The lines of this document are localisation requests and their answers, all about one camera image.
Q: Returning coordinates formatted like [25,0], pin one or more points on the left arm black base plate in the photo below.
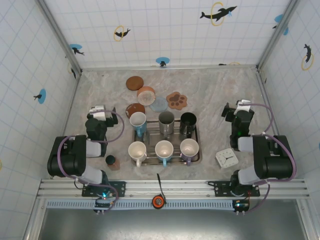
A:
[120,187]

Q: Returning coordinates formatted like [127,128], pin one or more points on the stainless steel tray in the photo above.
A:
[151,141]

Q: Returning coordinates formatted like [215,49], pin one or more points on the dolphin blue disc sticker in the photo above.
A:
[278,18]
[162,60]
[75,47]
[42,96]

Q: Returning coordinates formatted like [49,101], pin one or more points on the blue mug white inside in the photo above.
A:
[138,119]

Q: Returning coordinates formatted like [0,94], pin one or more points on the dark brown round coaster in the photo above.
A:
[134,83]

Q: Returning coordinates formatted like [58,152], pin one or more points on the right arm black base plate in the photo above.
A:
[221,187]

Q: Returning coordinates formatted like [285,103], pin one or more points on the aluminium corner post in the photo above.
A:
[271,45]
[60,37]

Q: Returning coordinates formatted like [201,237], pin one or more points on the orange black tape measure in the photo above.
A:
[158,201]

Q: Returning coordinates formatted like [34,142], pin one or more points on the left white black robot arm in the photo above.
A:
[67,160]

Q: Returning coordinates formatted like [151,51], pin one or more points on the white square clock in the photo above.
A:
[226,158]

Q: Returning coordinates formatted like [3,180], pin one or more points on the black mug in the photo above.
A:
[188,120]

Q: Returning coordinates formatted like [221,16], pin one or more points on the grey blue round coaster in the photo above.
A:
[159,105]

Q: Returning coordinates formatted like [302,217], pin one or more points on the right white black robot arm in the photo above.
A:
[275,162]

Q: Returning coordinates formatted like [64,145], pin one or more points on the light blue mug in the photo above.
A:
[164,148]

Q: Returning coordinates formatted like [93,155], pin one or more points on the aluminium back rail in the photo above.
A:
[200,67]

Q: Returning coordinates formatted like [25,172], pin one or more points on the lilac mug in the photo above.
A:
[189,147]

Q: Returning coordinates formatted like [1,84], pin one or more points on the brown spice jar black lid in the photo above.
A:
[111,161]

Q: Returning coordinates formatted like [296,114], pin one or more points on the stainless steel mug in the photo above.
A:
[166,118]

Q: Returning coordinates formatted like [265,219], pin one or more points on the brown paw shaped coaster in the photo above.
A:
[176,100]

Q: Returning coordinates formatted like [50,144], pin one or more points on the cream white mug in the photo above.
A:
[137,150]

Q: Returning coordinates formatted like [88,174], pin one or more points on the aluminium mounting rail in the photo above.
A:
[175,187]

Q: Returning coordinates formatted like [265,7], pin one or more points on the glossy brown round coaster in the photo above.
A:
[135,108]

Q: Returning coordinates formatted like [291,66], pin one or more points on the beige woven round coaster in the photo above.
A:
[146,98]

